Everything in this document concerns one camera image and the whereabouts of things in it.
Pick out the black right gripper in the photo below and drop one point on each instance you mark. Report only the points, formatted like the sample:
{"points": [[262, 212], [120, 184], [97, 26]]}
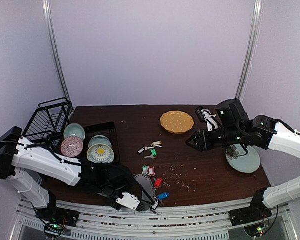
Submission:
{"points": [[201, 140]]}

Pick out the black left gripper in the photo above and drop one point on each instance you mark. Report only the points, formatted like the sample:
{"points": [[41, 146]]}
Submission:
{"points": [[117, 207]]}

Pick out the red tag key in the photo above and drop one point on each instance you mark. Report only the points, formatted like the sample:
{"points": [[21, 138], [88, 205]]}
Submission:
{"points": [[158, 183], [151, 171]]}

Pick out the green tag key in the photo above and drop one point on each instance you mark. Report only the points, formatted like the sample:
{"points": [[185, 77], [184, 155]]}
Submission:
{"points": [[153, 154], [145, 170]]}

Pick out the blue tag key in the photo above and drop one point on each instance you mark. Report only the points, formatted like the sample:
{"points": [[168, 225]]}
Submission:
{"points": [[162, 197]]}

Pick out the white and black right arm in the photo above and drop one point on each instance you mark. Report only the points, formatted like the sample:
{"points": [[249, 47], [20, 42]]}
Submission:
{"points": [[263, 132]]}

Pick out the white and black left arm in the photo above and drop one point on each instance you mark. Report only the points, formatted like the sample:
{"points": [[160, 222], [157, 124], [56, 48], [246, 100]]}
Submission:
{"points": [[115, 183]]}

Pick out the yellow polka dot plate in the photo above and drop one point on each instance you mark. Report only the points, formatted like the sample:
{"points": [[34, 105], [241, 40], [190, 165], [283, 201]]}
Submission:
{"points": [[177, 122]]}

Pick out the teal floral plate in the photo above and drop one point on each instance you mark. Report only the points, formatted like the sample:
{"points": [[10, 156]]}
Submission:
{"points": [[241, 161]]}

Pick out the yellow tag key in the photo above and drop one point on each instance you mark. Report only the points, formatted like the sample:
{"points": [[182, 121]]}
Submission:
{"points": [[157, 144]]}

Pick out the black tag key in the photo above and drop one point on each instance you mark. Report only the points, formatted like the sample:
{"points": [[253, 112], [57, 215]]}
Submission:
{"points": [[142, 150]]}

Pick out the patterned plate in stand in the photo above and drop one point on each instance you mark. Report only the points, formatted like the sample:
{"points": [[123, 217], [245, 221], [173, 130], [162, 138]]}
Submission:
{"points": [[100, 154]]}

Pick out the teal bowl in stand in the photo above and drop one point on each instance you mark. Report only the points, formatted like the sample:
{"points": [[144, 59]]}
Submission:
{"points": [[74, 130]]}

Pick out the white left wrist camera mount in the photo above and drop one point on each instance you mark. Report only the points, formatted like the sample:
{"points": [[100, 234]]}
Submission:
{"points": [[129, 201]]}

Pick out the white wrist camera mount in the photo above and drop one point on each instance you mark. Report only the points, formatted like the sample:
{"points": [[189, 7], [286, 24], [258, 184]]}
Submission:
{"points": [[209, 119], [129, 201]]}

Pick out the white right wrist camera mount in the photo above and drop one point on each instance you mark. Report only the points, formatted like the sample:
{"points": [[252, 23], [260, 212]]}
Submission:
{"points": [[209, 119]]}

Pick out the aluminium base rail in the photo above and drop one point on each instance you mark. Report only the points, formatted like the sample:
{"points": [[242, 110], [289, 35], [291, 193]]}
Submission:
{"points": [[198, 222]]}

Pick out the black wire dish rack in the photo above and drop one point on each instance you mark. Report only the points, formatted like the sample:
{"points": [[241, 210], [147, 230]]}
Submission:
{"points": [[47, 124]]}

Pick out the left aluminium corner post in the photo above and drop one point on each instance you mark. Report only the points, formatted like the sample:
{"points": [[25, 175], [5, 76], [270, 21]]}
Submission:
{"points": [[55, 53]]}

